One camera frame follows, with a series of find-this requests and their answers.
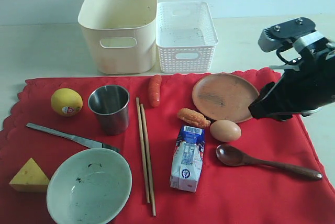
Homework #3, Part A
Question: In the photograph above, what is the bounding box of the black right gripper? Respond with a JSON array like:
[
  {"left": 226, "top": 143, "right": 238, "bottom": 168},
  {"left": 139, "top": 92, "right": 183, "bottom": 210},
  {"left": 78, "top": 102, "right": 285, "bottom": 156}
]
[{"left": 248, "top": 41, "right": 334, "bottom": 121}]

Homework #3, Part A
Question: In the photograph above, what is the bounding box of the round brown wooden plate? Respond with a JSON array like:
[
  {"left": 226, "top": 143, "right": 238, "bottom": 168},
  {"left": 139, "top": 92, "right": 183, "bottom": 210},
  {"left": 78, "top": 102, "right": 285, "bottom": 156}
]
[{"left": 192, "top": 73, "right": 259, "bottom": 123}]

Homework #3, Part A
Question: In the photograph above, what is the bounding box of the brown egg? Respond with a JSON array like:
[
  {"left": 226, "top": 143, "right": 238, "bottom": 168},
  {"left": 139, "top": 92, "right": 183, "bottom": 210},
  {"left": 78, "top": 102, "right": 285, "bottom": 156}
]
[{"left": 210, "top": 120, "right": 241, "bottom": 142}]

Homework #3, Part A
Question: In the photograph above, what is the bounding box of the dark wooden spoon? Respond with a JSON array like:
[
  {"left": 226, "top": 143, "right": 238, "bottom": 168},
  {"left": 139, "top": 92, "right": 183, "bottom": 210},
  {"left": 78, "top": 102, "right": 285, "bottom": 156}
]
[{"left": 216, "top": 144, "right": 323, "bottom": 181}]

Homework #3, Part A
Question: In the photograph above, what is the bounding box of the orange fried nugget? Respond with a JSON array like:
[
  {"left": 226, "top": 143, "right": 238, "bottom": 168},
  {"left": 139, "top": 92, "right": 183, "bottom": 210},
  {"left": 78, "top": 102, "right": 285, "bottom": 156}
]
[{"left": 177, "top": 108, "right": 210, "bottom": 128}]

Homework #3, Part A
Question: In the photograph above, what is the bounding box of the small milk carton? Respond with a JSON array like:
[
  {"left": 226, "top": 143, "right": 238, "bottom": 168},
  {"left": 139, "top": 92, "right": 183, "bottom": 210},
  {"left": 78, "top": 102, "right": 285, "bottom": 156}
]
[{"left": 170, "top": 125, "right": 205, "bottom": 193}]

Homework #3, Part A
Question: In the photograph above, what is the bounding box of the red sausage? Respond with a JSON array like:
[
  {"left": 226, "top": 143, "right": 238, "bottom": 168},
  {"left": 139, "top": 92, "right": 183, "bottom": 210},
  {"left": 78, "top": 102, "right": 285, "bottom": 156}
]
[{"left": 148, "top": 75, "right": 162, "bottom": 107}]

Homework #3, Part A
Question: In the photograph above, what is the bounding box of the red scalloped table cloth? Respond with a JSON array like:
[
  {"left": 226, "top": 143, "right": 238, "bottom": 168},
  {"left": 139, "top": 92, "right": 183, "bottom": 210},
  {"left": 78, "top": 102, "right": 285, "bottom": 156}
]
[{"left": 1, "top": 74, "right": 334, "bottom": 223}]

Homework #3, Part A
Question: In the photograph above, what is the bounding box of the white perforated plastic basket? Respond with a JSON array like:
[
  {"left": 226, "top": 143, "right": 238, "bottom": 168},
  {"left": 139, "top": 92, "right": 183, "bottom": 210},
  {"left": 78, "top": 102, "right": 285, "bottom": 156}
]
[{"left": 156, "top": 1, "right": 218, "bottom": 73}]

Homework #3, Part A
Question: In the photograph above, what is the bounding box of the left wooden chopstick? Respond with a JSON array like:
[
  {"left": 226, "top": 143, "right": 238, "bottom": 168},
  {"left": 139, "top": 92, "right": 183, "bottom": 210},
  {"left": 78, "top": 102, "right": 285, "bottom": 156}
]
[{"left": 136, "top": 97, "right": 150, "bottom": 203}]

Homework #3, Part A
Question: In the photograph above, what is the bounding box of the stainless steel cup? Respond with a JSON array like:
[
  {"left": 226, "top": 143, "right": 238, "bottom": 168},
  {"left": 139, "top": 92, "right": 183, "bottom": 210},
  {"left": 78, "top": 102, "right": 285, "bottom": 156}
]
[{"left": 88, "top": 84, "right": 130, "bottom": 135}]

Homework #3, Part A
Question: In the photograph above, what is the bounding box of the cream plastic tub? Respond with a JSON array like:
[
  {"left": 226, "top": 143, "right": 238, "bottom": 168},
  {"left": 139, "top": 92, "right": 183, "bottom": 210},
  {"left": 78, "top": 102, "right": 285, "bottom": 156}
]
[{"left": 78, "top": 0, "right": 157, "bottom": 74}]

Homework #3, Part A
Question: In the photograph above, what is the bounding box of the metal table knife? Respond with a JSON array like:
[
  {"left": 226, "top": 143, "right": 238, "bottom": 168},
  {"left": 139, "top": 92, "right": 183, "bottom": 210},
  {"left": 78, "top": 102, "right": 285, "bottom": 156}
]
[{"left": 26, "top": 122, "right": 120, "bottom": 153}]

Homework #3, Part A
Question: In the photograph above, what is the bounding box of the pale green ceramic bowl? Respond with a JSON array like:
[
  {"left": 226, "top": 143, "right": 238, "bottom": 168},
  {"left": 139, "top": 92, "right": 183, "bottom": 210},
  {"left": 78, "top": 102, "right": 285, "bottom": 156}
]
[{"left": 47, "top": 148, "right": 132, "bottom": 223}]

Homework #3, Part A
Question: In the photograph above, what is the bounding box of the yellow lemon with sticker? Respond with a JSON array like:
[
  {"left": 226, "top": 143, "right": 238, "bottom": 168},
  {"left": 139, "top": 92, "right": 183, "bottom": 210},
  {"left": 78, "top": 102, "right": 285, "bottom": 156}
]
[{"left": 50, "top": 88, "right": 83, "bottom": 117}]

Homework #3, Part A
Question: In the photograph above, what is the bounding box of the yellow cheese wedge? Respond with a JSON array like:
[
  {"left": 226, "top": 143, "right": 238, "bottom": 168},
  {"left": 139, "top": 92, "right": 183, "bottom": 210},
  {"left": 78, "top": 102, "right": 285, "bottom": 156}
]
[{"left": 9, "top": 158, "right": 50, "bottom": 193}]

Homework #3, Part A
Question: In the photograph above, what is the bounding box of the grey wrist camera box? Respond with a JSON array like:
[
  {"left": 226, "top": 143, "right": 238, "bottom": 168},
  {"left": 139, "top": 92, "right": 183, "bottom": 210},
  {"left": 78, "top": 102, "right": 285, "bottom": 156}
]
[{"left": 258, "top": 17, "right": 324, "bottom": 53}]

